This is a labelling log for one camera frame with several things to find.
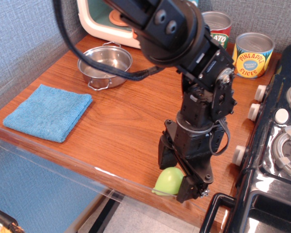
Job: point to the black toy stove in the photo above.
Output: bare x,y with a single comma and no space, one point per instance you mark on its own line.
262,203

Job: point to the tomato sauce can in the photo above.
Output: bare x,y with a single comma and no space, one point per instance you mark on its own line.
220,26

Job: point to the orange plush object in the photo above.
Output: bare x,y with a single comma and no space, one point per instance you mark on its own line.
11,229

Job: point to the pineapple slices can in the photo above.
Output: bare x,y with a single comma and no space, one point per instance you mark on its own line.
251,55

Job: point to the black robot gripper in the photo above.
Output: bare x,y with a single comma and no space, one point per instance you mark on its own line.
191,148

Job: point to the green toy pear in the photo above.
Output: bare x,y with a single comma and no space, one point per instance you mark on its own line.
168,182

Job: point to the toy microwave oven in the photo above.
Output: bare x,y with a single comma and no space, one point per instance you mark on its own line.
104,21

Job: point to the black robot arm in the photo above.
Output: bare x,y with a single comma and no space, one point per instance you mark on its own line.
207,74

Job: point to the small steel pot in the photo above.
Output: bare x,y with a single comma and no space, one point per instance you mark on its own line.
111,54

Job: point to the blue folded towel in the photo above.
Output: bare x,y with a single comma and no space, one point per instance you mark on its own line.
49,113

